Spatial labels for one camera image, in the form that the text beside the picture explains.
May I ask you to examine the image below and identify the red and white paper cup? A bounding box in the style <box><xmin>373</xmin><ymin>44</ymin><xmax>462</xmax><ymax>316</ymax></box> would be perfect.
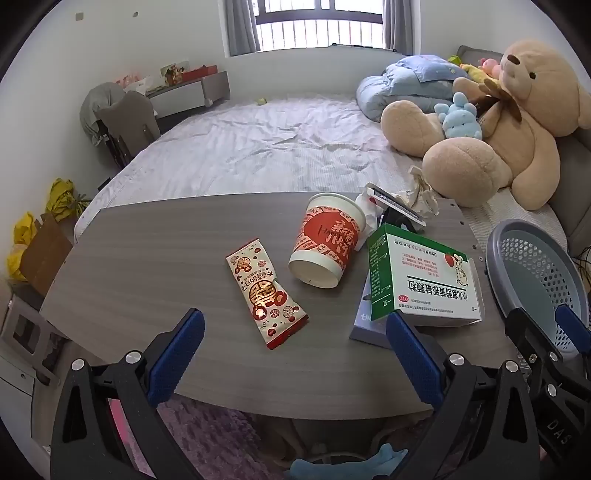
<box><xmin>288</xmin><ymin>192</ymin><xmax>367</xmax><ymax>289</ymax></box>

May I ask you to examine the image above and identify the lavender cartoon box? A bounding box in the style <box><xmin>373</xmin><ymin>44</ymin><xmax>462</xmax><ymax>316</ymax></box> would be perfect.
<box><xmin>348</xmin><ymin>277</ymin><xmax>485</xmax><ymax>357</ymax></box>

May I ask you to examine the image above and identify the printed picture card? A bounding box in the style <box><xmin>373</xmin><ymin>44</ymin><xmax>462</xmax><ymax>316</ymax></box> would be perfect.
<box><xmin>160</xmin><ymin>60</ymin><xmax>191</xmax><ymax>85</ymax></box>

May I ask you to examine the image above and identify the bed with pale sheet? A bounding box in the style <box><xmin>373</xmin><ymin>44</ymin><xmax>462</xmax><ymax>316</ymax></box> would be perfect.
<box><xmin>74</xmin><ymin>90</ymin><xmax>568</xmax><ymax>259</ymax></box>

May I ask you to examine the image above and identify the white toothpaste tube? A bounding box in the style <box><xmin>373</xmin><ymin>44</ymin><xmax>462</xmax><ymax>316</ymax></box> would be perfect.
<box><xmin>364</xmin><ymin>183</ymin><xmax>426</xmax><ymax>228</ymax></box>

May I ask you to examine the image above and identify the grey curtain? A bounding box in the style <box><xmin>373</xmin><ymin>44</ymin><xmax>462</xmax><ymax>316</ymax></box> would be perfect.
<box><xmin>382</xmin><ymin>0</ymin><xmax>419</xmax><ymax>54</ymax></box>
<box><xmin>223</xmin><ymin>0</ymin><xmax>262</xmax><ymax>57</ymax></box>

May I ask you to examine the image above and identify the yellow bag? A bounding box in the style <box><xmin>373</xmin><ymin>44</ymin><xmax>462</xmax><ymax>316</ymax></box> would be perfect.
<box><xmin>6</xmin><ymin>211</ymin><xmax>40</xmax><ymax>282</ymax></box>
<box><xmin>45</xmin><ymin>178</ymin><xmax>90</xmax><ymax>222</ymax></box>

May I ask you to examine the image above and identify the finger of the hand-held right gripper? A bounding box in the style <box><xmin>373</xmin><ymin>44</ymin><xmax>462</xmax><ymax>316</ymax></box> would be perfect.
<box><xmin>505</xmin><ymin>307</ymin><xmax>581</xmax><ymax>403</ymax></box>
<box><xmin>554</xmin><ymin>304</ymin><xmax>591</xmax><ymax>366</ymax></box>

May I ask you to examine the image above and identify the yellow plush toy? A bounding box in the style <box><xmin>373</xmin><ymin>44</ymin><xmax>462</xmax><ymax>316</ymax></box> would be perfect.
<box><xmin>459</xmin><ymin>64</ymin><xmax>490</xmax><ymax>84</ymax></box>

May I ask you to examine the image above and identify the white plastic bag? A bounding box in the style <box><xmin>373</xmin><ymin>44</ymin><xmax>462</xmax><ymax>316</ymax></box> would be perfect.
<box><xmin>115</xmin><ymin>75</ymin><xmax>153</xmax><ymax>95</ymax></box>

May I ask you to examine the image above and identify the white storage unit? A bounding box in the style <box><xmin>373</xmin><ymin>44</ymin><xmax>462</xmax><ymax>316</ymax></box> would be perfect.
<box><xmin>0</xmin><ymin>281</ymin><xmax>63</xmax><ymax>386</ymax></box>

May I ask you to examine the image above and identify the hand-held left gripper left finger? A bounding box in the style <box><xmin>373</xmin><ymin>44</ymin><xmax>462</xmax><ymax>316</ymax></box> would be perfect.
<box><xmin>50</xmin><ymin>308</ymin><xmax>206</xmax><ymax>480</ymax></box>

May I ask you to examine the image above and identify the white tissue pack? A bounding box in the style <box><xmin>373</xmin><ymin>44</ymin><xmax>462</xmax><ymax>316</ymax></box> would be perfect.
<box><xmin>355</xmin><ymin>191</ymin><xmax>386</xmax><ymax>241</ymax></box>

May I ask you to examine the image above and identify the blue slipper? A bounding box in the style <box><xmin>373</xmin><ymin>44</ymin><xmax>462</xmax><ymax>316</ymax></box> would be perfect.
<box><xmin>287</xmin><ymin>443</ymin><xmax>409</xmax><ymax>480</ymax></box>

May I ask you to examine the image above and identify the black cable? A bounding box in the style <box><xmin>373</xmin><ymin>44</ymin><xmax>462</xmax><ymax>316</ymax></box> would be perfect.
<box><xmin>570</xmin><ymin>244</ymin><xmax>591</xmax><ymax>282</ymax></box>

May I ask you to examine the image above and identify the blue printed pillow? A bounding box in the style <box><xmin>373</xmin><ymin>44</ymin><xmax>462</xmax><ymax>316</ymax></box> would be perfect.
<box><xmin>392</xmin><ymin>54</ymin><xmax>483</xmax><ymax>84</ymax></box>

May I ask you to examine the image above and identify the large beige teddy bear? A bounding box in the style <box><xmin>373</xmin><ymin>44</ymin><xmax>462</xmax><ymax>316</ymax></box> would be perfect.
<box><xmin>380</xmin><ymin>39</ymin><xmax>591</xmax><ymax>212</ymax></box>

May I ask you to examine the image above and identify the light blue duvet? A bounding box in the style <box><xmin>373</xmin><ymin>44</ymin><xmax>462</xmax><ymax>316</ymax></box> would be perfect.
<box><xmin>355</xmin><ymin>62</ymin><xmax>462</xmax><ymax>123</ymax></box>

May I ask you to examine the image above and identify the barred window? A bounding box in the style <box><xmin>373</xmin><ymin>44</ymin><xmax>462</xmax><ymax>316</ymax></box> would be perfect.
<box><xmin>252</xmin><ymin>0</ymin><xmax>386</xmax><ymax>50</ymax></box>

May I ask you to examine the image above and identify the red and white snack packet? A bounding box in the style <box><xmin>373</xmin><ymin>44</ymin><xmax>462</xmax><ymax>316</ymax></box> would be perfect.
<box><xmin>225</xmin><ymin>238</ymin><xmax>310</xmax><ymax>351</ymax></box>

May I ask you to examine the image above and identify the light blue plush toy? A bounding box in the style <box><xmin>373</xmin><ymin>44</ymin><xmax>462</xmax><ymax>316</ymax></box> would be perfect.
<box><xmin>434</xmin><ymin>92</ymin><xmax>483</xmax><ymax>141</ymax></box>

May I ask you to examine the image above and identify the beige paper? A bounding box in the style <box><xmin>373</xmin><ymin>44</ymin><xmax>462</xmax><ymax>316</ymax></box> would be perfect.
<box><xmin>408</xmin><ymin>165</ymin><xmax>446</xmax><ymax>217</ymax></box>

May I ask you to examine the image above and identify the grey chair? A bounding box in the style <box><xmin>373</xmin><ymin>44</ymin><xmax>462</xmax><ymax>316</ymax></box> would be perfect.
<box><xmin>99</xmin><ymin>90</ymin><xmax>161</xmax><ymax>169</ymax></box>

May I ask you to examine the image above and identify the purple rug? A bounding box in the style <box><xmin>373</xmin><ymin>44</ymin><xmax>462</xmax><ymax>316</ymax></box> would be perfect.
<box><xmin>152</xmin><ymin>394</ymin><xmax>296</xmax><ymax>480</ymax></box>

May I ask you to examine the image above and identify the black elastic band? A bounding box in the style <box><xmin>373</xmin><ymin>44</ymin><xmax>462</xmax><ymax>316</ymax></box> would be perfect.
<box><xmin>382</xmin><ymin>207</ymin><xmax>426</xmax><ymax>234</ymax></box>

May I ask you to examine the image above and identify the grey desk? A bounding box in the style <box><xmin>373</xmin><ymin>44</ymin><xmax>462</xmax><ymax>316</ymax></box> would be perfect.
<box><xmin>145</xmin><ymin>71</ymin><xmax>230</xmax><ymax>121</ymax></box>

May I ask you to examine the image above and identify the cardboard box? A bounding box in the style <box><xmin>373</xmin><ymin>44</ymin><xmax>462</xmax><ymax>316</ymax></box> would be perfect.
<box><xmin>19</xmin><ymin>213</ymin><xmax>75</xmax><ymax>296</ymax></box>

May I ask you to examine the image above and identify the green and white medicine box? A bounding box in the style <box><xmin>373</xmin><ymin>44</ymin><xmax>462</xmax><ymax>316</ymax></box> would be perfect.
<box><xmin>368</xmin><ymin>222</ymin><xmax>485</xmax><ymax>326</ymax></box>

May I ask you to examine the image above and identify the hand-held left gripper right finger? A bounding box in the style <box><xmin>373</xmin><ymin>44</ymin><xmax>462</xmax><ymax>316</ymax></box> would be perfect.
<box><xmin>385</xmin><ymin>311</ymin><xmax>543</xmax><ymax>480</ymax></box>

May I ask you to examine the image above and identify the grey garment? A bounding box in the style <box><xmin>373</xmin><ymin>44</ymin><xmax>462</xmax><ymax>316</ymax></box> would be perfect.
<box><xmin>79</xmin><ymin>82</ymin><xmax>127</xmax><ymax>147</ymax></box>

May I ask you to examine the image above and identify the grey plastic basket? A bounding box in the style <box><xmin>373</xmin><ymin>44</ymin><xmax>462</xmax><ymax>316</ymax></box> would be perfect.
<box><xmin>485</xmin><ymin>218</ymin><xmax>591</xmax><ymax>367</ymax></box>

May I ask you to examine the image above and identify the pink plush toy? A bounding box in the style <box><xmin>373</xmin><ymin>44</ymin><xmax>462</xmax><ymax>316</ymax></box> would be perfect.
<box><xmin>479</xmin><ymin>56</ymin><xmax>504</xmax><ymax>79</ymax></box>

